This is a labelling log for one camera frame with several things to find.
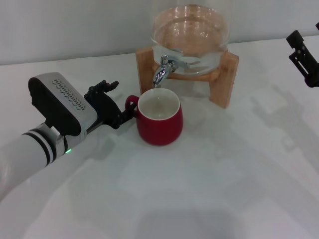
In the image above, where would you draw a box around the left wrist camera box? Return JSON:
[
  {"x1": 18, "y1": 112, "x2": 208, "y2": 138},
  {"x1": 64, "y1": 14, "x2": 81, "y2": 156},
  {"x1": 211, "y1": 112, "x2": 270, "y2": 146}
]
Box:
[{"x1": 27, "y1": 72, "x2": 98, "y2": 137}]

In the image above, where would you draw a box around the chrome faucet tap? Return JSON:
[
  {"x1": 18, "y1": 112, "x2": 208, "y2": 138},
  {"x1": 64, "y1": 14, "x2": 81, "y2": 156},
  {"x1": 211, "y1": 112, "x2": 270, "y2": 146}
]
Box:
[{"x1": 152, "y1": 54, "x2": 190, "y2": 88}]

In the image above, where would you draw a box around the wooden dispenser stand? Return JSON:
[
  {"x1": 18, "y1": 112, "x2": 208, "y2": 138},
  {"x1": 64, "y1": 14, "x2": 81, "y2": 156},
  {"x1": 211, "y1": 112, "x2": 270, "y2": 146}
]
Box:
[{"x1": 136, "y1": 46, "x2": 240, "y2": 110}]

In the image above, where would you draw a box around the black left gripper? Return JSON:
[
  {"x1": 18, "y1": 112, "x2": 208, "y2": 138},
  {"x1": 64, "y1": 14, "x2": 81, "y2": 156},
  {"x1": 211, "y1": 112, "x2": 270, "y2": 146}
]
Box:
[{"x1": 84, "y1": 79, "x2": 138, "y2": 133}]

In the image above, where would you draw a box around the red ceramic cup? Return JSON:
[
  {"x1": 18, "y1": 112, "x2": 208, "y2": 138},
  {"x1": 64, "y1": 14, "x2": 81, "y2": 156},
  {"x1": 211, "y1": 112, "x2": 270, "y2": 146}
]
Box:
[{"x1": 124, "y1": 88, "x2": 184, "y2": 146}]

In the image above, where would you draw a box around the glass water dispenser jar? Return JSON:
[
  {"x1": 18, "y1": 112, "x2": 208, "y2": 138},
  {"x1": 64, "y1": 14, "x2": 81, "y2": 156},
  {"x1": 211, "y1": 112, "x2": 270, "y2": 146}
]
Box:
[{"x1": 149, "y1": 0, "x2": 230, "y2": 76}]

